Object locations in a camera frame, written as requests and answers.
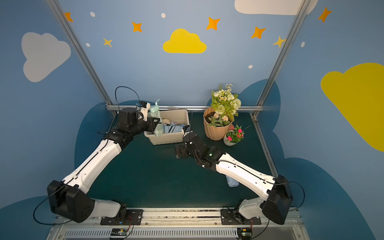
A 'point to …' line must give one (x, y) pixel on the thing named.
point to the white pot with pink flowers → (232, 137)
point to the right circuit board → (244, 233)
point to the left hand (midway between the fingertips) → (157, 116)
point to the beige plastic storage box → (173, 122)
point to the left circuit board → (119, 232)
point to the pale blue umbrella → (173, 128)
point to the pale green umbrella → (154, 113)
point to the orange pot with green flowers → (224, 107)
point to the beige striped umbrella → (166, 121)
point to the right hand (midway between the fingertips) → (185, 142)
